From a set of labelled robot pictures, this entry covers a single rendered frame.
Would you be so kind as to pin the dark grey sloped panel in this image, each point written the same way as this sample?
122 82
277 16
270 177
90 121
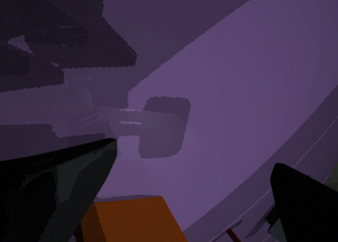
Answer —
275 229

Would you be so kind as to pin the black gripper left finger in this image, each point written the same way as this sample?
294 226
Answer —
44 197

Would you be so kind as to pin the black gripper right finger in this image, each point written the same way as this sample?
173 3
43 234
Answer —
308 210

